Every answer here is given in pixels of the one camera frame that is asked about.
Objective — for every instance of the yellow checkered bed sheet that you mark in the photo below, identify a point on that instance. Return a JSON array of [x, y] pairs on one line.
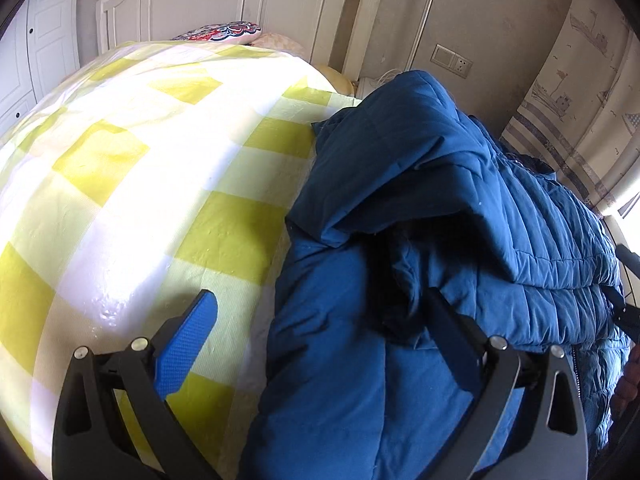
[[135, 180]]

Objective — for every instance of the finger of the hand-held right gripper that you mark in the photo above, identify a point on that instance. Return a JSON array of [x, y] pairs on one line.
[[629, 257], [627, 317]]

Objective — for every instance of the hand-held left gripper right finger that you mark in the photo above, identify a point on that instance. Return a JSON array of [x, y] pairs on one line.
[[457, 347]]

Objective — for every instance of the wall switch socket plate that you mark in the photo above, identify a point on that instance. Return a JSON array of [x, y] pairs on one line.
[[452, 60]]

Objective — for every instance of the metal pole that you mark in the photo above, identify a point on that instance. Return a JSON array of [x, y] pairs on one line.
[[422, 30]]

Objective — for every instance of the white wooden headboard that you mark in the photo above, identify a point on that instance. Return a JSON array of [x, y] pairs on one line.
[[250, 5]]

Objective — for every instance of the red patterned pillow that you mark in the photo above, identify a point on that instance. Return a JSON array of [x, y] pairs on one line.
[[220, 31]]

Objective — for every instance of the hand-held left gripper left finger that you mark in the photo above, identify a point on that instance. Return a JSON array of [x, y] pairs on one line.
[[182, 345]]

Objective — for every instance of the blue padded jacket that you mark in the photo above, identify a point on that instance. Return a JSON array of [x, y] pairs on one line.
[[440, 240]]

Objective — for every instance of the ship print curtain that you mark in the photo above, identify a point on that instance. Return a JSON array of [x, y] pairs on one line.
[[575, 90]]

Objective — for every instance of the white wardrobe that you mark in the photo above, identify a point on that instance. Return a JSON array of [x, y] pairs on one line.
[[35, 45]]

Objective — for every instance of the person's right hand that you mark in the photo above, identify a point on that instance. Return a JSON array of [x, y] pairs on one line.
[[629, 385]]

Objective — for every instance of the yellow pillow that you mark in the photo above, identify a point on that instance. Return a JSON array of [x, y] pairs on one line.
[[336, 79]]

